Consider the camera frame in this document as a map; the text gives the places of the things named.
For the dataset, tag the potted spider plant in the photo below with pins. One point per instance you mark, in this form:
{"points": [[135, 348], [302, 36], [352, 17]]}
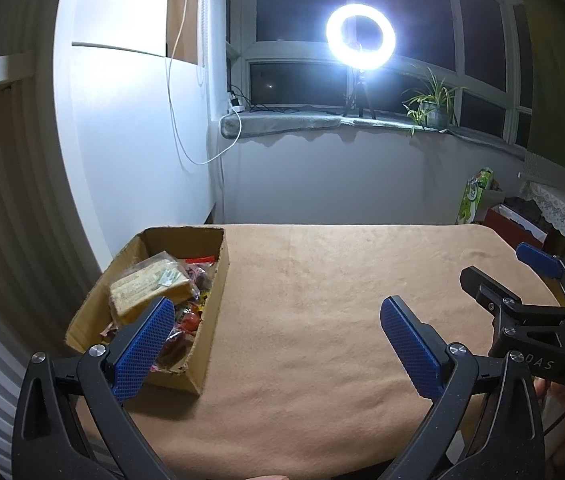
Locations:
{"points": [[435, 115]]}

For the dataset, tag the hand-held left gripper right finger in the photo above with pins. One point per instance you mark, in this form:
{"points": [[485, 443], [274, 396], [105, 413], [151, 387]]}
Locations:
{"points": [[412, 345]]}

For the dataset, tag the tan blanket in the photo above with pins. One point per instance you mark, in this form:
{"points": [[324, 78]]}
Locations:
{"points": [[312, 310]]}

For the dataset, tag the large yellow cake packet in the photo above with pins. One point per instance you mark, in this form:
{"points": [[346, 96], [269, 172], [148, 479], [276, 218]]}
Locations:
{"points": [[142, 285]]}

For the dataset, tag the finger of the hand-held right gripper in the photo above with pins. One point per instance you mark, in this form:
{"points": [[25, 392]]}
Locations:
{"points": [[482, 287], [539, 259]]}

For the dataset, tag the cardboard box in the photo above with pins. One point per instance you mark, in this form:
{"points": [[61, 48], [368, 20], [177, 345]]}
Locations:
{"points": [[212, 340]]}

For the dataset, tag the wooden shelf niche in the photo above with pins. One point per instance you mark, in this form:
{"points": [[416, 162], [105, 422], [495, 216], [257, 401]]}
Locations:
{"points": [[185, 20]]}

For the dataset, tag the red box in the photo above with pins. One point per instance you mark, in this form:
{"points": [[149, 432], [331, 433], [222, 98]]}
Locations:
{"points": [[507, 225]]}

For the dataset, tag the white power strip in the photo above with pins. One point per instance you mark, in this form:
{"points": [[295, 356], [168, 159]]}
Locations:
{"points": [[236, 105]]}

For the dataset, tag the white window frame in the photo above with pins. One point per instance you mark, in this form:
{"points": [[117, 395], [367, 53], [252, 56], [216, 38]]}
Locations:
{"points": [[459, 35]]}

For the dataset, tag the grey window sill pad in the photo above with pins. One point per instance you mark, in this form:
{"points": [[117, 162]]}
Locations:
{"points": [[282, 125]]}

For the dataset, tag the ribbed beige panel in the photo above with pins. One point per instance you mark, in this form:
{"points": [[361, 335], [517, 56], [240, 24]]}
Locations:
{"points": [[7, 210]]}

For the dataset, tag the green printed carton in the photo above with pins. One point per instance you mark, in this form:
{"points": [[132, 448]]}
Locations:
{"points": [[469, 200]]}

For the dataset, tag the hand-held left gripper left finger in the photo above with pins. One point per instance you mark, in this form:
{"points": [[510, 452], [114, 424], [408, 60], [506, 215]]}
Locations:
{"points": [[145, 345]]}

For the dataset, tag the dark brown candy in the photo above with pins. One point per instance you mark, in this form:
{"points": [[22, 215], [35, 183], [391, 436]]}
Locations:
{"points": [[175, 347]]}

